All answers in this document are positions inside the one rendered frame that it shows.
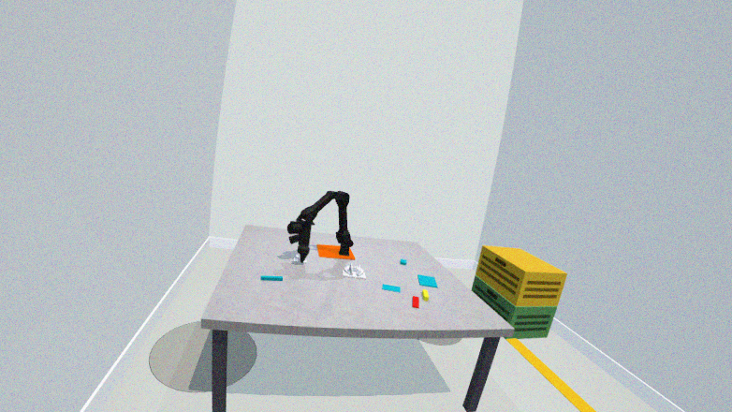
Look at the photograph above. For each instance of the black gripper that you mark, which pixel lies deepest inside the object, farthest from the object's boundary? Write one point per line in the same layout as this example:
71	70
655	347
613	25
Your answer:
303	247

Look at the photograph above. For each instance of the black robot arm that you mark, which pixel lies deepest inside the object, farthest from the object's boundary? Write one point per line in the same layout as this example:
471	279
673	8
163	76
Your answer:
309	214

